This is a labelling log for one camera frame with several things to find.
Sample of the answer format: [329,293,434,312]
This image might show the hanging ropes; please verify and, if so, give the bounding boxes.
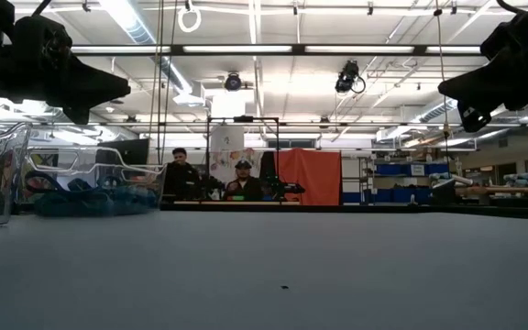
[148,0,177,165]

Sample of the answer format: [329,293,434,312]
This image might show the black stand frame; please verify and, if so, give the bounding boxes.
[205,115,281,201]

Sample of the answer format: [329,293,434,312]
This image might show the black ceiling spotlight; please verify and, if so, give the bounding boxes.
[224,71,243,92]
[335,59,367,94]

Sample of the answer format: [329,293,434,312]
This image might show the blue storage bin shelf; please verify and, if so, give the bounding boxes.
[341,155,453,204]

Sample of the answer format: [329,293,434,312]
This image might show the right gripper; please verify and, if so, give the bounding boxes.
[437,7,528,111]

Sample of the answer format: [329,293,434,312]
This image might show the colourful poster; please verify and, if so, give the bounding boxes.
[5,148,60,193]

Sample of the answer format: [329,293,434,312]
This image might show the orange cloth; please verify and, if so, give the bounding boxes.
[273,147,343,206]

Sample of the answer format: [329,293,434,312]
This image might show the black monitor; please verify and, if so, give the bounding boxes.
[95,137,151,167]

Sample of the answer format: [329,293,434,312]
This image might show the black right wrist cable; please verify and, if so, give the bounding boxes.
[495,0,528,15]

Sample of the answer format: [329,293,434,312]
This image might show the black overhead light bar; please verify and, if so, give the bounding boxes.
[69,43,492,57]

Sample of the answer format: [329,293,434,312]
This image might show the dark navy rubber band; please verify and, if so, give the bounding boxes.
[24,170,118,198]

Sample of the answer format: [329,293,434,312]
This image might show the white hanging ring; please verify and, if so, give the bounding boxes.
[176,5,203,34]

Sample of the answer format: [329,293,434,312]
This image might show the wooden workbench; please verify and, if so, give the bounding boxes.
[454,184,528,196]

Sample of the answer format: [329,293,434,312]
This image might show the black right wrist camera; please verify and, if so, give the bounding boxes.
[456,98,495,134]

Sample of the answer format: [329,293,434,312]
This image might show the black ceiling rail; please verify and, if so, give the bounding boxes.
[0,120,528,128]

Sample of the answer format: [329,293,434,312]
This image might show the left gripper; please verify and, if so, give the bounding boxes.
[0,16,132,125]

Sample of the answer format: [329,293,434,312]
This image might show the floral cloth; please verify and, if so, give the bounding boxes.
[208,148,265,184]

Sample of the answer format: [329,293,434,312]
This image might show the person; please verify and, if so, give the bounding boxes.
[162,147,204,203]
[221,159,265,203]

